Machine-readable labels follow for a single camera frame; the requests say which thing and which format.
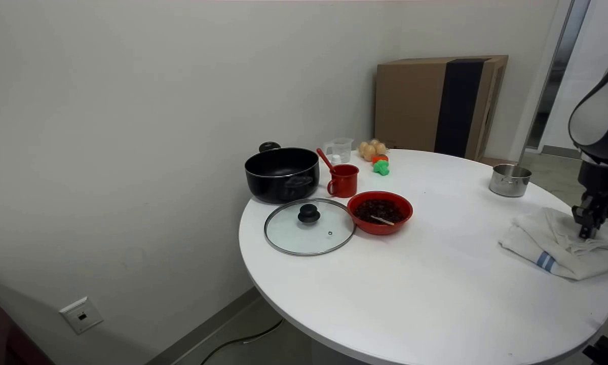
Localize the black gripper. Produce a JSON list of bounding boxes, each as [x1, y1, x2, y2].
[[572, 189, 608, 240]]

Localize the white towel with blue stripes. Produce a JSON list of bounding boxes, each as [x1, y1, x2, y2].
[[496, 205, 608, 285]]

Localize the silver steel pot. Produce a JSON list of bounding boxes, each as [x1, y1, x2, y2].
[[486, 162, 532, 202]]

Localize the black cooking pot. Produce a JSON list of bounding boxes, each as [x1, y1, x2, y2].
[[242, 140, 321, 205]]

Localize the wooden spoon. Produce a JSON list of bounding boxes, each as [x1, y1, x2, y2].
[[366, 212, 399, 229]]

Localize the flat cardboard box, dark band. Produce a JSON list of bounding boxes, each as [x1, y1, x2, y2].
[[373, 55, 510, 162]]

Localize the red bowl of beans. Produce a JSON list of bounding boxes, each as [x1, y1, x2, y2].
[[347, 189, 415, 237]]

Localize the beige toy eggs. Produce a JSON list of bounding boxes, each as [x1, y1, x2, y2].
[[356, 139, 391, 162]]

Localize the red mug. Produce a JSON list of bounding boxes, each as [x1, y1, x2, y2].
[[325, 162, 361, 200]]

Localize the clear measuring cup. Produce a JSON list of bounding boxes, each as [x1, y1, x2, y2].
[[321, 137, 355, 165]]

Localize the red plastic spoon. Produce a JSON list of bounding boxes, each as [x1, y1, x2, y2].
[[314, 146, 338, 172]]

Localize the glass lid with black knob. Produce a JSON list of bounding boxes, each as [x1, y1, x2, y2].
[[262, 196, 359, 258]]

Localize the white top maroon desk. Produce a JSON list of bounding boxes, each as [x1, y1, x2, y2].
[[0, 286, 57, 365]]

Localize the grey door frame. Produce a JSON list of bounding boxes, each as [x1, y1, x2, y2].
[[522, 0, 594, 155]]

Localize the black floor cable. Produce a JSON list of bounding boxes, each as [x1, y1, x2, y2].
[[198, 319, 286, 365]]

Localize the white wall socket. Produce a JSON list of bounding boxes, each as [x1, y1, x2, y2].
[[58, 294, 106, 337]]

